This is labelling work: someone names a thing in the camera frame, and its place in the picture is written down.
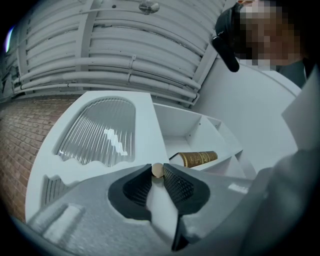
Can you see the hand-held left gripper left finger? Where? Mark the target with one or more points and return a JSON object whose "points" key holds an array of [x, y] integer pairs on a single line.
{"points": [[87, 220]]}

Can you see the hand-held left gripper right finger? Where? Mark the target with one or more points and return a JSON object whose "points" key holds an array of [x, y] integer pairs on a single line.
{"points": [[205, 195]]}

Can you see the round wooden door knob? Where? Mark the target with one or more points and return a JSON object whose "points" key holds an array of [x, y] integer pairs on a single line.
{"points": [[157, 170]]}

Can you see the white cabinet door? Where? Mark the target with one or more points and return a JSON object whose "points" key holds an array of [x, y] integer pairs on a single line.
{"points": [[147, 140]]}

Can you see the white cabinet with glass door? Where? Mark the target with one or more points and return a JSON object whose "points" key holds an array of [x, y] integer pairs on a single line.
{"points": [[180, 125]]}

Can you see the gold-brown book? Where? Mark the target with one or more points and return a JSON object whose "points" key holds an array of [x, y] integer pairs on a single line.
{"points": [[197, 158]]}

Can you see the bundle of white ceiling pipes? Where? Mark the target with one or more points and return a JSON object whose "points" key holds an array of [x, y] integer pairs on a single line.
{"points": [[100, 70]]}

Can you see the person's head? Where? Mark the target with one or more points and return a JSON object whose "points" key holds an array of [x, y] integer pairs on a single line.
{"points": [[270, 32]]}

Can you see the round ceiling fixture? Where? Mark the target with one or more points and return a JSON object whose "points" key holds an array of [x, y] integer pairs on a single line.
{"points": [[149, 6]]}

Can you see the black head-mounted camera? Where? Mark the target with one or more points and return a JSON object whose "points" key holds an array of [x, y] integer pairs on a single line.
{"points": [[226, 47]]}

